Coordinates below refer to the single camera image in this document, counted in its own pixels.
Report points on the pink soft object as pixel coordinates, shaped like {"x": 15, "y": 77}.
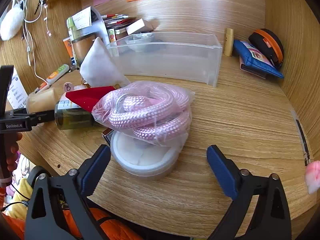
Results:
{"x": 313, "y": 177}

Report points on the brown mug with lid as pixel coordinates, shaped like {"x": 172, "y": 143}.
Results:
{"x": 81, "y": 50}

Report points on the white paper card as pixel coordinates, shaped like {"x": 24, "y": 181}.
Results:
{"x": 82, "y": 18}

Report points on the blue patchwork pencil case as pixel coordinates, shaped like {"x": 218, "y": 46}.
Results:
{"x": 250, "y": 57}

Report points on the white cloth pouch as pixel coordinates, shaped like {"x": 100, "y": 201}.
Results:
{"x": 100, "y": 65}

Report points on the yellow lotion tube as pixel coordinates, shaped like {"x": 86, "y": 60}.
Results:
{"x": 228, "y": 45}

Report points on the white printed paper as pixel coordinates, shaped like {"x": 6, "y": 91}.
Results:
{"x": 17, "y": 92}

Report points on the clear black pen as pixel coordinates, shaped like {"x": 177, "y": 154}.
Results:
{"x": 303, "y": 142}

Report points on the orange green tube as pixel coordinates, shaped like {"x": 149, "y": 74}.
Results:
{"x": 57, "y": 72}

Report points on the clear plastic storage bin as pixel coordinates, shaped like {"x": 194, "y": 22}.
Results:
{"x": 170, "y": 60}

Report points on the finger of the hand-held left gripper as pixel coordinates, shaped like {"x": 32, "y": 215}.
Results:
{"x": 42, "y": 118}
{"x": 22, "y": 113}

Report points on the red white pen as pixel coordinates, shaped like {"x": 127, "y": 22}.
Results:
{"x": 112, "y": 16}

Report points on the small blue box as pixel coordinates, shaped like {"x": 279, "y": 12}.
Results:
{"x": 107, "y": 136}

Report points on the black orange zip case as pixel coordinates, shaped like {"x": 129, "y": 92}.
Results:
{"x": 265, "y": 42}

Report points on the pink wallet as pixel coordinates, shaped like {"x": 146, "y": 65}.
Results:
{"x": 243, "y": 66}

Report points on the stack of books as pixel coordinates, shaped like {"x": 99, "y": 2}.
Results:
{"x": 117, "y": 22}

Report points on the person's left hand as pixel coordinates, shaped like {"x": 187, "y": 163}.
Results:
{"x": 13, "y": 147}

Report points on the yellow cloth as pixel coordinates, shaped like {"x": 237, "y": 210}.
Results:
{"x": 20, "y": 200}

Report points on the dotted colourful box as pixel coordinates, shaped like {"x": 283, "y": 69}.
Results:
{"x": 111, "y": 35}

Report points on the red velvet pouch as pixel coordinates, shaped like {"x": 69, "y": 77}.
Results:
{"x": 85, "y": 98}

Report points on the white file holder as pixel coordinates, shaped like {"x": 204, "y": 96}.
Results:
{"x": 100, "y": 25}

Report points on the round clear cotton pad container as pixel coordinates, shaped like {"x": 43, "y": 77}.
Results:
{"x": 145, "y": 162}

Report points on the clear bowl of trinkets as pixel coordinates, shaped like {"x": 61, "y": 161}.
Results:
{"x": 140, "y": 41}

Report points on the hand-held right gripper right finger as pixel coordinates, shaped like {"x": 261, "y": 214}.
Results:
{"x": 220, "y": 170}

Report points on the white fluffy toy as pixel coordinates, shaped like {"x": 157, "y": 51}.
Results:
{"x": 10, "y": 22}

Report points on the dark green glass bottle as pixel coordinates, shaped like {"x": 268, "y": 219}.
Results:
{"x": 72, "y": 118}

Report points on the orange white packet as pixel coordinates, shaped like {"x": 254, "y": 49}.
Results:
{"x": 68, "y": 50}

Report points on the green white bottle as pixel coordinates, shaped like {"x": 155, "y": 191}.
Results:
{"x": 70, "y": 28}

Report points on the brown paper cup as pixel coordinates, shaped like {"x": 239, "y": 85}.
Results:
{"x": 41, "y": 100}

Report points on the pink round tag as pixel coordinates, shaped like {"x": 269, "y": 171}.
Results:
{"x": 67, "y": 87}

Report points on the small white cardboard box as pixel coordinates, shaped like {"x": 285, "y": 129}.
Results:
{"x": 136, "y": 27}

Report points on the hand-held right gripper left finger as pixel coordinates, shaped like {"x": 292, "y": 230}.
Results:
{"x": 96, "y": 170}

